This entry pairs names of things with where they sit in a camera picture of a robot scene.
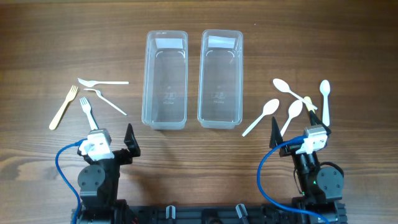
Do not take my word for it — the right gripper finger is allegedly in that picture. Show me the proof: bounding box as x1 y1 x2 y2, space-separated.
269 116 284 149
309 111 331 135

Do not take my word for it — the white spoon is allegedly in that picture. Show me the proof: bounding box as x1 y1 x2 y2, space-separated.
320 80 331 126
242 98 280 137
280 100 303 136
272 78 318 110

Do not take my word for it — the yellow plastic spoon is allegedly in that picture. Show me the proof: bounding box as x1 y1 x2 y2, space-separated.
304 96 315 113

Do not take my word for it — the light blue plastic fork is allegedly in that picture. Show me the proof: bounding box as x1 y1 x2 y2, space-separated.
80 97 98 130

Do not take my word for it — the white fork bent handle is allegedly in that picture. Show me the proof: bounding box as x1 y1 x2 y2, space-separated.
85 88 127 116

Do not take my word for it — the white fork straight handle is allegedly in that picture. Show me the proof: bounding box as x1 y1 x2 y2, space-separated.
78 78 129 87

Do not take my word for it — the yellow plastic fork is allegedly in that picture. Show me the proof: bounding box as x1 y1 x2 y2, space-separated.
49 85 78 130

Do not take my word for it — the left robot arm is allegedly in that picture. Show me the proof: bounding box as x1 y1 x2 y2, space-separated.
73 124 141 223

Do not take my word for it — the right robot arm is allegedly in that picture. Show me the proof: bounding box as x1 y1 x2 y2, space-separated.
263 111 348 223

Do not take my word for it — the left clear plastic container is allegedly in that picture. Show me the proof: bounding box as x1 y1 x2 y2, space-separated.
142 30 188 130

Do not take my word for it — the clear plastic container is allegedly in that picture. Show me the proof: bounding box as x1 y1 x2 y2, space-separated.
142 30 188 130
197 29 243 129

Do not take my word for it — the right clear plastic container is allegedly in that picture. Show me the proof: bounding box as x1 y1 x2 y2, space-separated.
197 29 243 129

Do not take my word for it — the left blue cable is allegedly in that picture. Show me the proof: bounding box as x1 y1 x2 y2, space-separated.
55 139 88 224

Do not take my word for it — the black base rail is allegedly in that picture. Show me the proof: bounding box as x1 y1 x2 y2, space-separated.
72 203 346 224

